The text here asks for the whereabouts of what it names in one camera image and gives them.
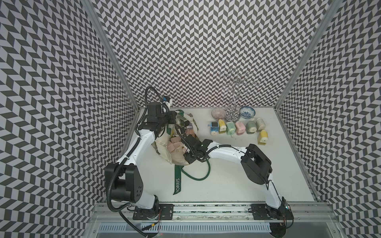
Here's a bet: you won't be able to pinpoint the pink pencil sharpener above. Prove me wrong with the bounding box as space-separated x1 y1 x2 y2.
167 136 186 152
235 122 246 135

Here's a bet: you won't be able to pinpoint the cream tote bag green handles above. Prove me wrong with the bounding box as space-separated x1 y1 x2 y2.
152 109 211 195

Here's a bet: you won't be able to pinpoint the clear glass mug tree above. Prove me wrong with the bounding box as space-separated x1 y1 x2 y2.
218 68 257 123

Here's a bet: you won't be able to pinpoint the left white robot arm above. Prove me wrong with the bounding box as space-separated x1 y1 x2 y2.
104 111 176 220

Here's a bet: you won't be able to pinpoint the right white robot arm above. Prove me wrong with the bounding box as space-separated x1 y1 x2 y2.
181 135 294 223

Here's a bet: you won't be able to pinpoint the blue pencil sharpener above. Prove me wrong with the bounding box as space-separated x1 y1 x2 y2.
210 122 219 136

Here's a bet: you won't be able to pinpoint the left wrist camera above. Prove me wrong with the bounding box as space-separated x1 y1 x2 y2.
146 96 173 123

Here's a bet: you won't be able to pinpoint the blue white ceramic bowl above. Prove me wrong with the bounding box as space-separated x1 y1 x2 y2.
239 106 256 119

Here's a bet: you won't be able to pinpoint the cream pencil sharpener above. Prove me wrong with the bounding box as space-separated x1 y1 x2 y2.
256 118 266 131

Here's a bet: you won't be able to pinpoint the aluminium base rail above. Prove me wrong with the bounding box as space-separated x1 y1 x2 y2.
83 202 346 238

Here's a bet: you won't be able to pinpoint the pink ceramic bowl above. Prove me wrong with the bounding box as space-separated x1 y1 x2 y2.
211 108 226 121

